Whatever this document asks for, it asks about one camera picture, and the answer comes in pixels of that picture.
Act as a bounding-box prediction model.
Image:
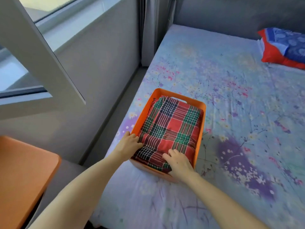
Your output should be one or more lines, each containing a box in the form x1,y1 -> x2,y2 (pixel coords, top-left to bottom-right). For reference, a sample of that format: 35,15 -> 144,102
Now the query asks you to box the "white framed window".
0,0 -> 125,120

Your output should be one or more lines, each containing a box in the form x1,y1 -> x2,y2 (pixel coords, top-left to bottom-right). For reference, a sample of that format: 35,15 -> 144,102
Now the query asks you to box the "grey padded headboard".
173,0 -> 305,41

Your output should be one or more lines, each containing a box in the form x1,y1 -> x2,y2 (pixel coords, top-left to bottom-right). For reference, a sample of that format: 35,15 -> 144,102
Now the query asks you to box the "person's left forearm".
29,152 -> 127,229

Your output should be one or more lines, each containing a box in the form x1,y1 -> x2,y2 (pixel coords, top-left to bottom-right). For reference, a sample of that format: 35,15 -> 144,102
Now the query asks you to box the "red blue cloth item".
257,27 -> 305,71

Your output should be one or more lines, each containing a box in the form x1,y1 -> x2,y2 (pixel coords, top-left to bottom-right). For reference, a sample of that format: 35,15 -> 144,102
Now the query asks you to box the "orange plastic storage bin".
130,88 -> 207,183

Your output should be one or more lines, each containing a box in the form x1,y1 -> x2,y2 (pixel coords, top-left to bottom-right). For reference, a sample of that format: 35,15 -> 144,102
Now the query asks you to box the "person's right hand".
162,149 -> 196,183

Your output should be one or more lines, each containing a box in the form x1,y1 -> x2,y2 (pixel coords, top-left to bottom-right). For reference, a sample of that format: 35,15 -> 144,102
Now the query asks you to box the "red green plaid cloth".
132,96 -> 202,172

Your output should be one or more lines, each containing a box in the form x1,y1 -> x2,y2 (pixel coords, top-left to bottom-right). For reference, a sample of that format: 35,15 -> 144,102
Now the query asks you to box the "blue floral patterned sheet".
88,24 -> 305,229

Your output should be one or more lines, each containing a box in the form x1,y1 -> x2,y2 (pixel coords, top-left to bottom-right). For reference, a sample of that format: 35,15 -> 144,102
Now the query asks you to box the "person's right forearm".
180,171 -> 270,229

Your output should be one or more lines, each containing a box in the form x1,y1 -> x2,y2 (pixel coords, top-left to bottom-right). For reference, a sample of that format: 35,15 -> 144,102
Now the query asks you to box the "grey curtain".
139,0 -> 177,67

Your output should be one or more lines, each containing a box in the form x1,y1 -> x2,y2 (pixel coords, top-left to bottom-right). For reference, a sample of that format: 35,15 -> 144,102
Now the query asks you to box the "person's left hand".
111,131 -> 144,163

